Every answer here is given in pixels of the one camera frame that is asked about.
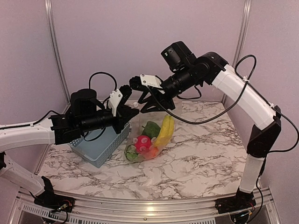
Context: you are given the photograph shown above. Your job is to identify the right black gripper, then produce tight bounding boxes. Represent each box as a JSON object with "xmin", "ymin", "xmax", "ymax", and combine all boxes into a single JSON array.
[{"xmin": 139, "ymin": 64, "xmax": 201, "ymax": 113}]

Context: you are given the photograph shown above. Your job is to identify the green bell pepper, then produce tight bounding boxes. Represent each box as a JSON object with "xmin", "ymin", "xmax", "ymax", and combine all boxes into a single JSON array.
[{"xmin": 142, "ymin": 121, "xmax": 161, "ymax": 139}]

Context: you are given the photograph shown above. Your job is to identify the clear zip top bag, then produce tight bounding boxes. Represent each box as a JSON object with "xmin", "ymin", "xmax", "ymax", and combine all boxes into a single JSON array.
[{"xmin": 124, "ymin": 111, "xmax": 176, "ymax": 163}]

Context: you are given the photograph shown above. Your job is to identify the yellow banana bunch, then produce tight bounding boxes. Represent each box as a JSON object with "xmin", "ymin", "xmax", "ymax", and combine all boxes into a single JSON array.
[{"xmin": 154, "ymin": 115, "xmax": 175, "ymax": 147}]

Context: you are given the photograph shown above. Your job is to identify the red apple toy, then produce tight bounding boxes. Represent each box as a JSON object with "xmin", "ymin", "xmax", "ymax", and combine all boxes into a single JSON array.
[{"xmin": 133, "ymin": 135, "xmax": 151, "ymax": 154}]

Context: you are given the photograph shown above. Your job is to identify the green watermelon ball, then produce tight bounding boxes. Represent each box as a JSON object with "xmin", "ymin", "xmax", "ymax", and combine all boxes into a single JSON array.
[{"xmin": 125, "ymin": 145, "xmax": 144, "ymax": 162}]

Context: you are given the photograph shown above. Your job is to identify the orange toy fruit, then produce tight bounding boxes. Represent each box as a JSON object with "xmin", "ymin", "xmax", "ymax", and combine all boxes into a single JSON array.
[{"xmin": 148, "ymin": 147, "xmax": 159, "ymax": 159}]

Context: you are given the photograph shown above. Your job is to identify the grey perforated plastic basket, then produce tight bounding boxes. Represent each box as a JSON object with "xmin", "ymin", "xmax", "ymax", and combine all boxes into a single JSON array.
[{"xmin": 68, "ymin": 123, "xmax": 130, "ymax": 168}]

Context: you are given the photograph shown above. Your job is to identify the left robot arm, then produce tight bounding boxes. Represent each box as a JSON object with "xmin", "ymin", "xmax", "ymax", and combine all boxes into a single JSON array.
[{"xmin": 0, "ymin": 85, "xmax": 139, "ymax": 208}]

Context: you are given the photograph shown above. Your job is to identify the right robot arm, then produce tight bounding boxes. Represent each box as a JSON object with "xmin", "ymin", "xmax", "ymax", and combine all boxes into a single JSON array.
[{"xmin": 136, "ymin": 41, "xmax": 281, "ymax": 209}]

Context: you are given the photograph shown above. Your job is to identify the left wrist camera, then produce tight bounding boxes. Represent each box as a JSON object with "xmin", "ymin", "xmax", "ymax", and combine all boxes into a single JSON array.
[{"xmin": 108, "ymin": 84, "xmax": 132, "ymax": 117}]

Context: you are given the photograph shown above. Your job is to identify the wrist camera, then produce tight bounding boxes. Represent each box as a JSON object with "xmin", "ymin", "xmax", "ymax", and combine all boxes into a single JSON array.
[
  {"xmin": 108, "ymin": 84, "xmax": 132, "ymax": 117},
  {"xmin": 129, "ymin": 74, "xmax": 162, "ymax": 91}
]

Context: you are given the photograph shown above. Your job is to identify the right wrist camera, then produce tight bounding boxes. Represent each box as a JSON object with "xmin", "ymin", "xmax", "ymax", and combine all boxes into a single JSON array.
[{"xmin": 129, "ymin": 74, "xmax": 162, "ymax": 91}]

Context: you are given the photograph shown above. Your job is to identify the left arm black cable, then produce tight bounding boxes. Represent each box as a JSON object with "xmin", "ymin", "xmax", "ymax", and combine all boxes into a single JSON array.
[{"xmin": 83, "ymin": 71, "xmax": 119, "ymax": 142}]

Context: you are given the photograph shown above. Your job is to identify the front aluminium frame rail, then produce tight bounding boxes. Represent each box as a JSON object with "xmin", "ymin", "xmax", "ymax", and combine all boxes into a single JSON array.
[{"xmin": 7, "ymin": 184, "xmax": 282, "ymax": 224}]

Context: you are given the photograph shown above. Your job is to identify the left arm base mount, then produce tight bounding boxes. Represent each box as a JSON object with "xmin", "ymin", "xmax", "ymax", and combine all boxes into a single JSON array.
[{"xmin": 32, "ymin": 176, "xmax": 75, "ymax": 212}]

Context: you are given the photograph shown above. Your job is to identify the left aluminium frame post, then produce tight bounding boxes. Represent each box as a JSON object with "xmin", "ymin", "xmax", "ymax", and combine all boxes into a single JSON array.
[{"xmin": 45, "ymin": 0, "xmax": 70, "ymax": 104}]

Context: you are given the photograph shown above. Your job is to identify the aluminium frame post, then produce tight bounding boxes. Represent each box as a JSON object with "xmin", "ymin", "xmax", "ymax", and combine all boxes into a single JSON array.
[
  {"xmin": 232, "ymin": 0, "xmax": 252, "ymax": 67},
  {"xmin": 45, "ymin": 0, "xmax": 70, "ymax": 104}
]

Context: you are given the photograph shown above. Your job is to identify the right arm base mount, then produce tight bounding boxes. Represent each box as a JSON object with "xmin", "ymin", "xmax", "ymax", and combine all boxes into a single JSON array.
[{"xmin": 215, "ymin": 188, "xmax": 256, "ymax": 214}]

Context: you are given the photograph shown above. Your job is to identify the right aluminium frame post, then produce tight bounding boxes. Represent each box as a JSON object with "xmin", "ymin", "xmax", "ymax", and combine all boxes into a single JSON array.
[{"xmin": 232, "ymin": 0, "xmax": 252, "ymax": 67}]

